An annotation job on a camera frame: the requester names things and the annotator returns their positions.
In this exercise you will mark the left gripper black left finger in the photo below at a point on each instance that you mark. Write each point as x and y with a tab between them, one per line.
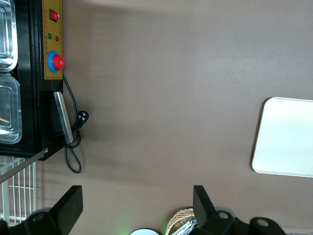
66	215

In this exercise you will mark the silver metal lever bar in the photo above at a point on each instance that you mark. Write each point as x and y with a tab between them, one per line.
24	163

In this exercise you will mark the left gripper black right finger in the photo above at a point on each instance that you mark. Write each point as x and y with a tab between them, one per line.
207	220

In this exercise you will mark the steel food tray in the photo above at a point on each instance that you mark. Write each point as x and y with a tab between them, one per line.
7	36
9	110

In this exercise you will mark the black machine with yellow panel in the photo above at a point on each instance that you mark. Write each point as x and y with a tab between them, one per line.
31	110

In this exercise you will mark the cream plastic serving tray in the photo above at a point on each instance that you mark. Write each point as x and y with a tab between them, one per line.
286	137

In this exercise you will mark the aluminium foil tray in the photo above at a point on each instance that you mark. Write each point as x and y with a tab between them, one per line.
185	227

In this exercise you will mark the light tan wicker basket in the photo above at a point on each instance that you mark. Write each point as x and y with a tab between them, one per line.
179	215

